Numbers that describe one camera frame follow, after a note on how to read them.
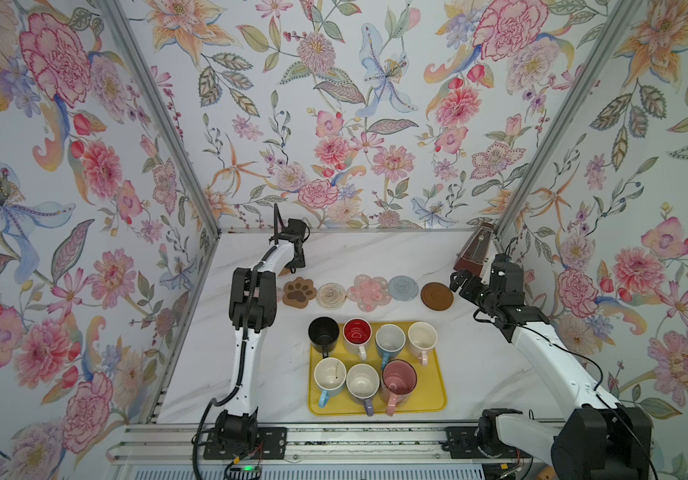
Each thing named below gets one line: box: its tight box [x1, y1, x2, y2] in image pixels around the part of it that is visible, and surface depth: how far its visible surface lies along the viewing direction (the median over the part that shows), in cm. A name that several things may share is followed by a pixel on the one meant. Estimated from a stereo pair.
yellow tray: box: [308, 322, 447, 417], surface depth 83 cm
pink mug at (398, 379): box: [380, 359, 418, 416], surface depth 77 cm
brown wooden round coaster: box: [420, 282, 454, 311], surface depth 103 cm
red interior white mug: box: [342, 317, 373, 362], surface depth 88 cm
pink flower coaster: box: [346, 274, 392, 313], surface depth 106 cm
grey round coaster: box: [388, 275, 420, 302], surface depth 106 cm
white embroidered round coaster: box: [316, 282, 347, 310], surface depth 103 cm
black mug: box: [308, 316, 340, 359], surface depth 86 cm
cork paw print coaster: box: [282, 277, 317, 309], surface depth 106 cm
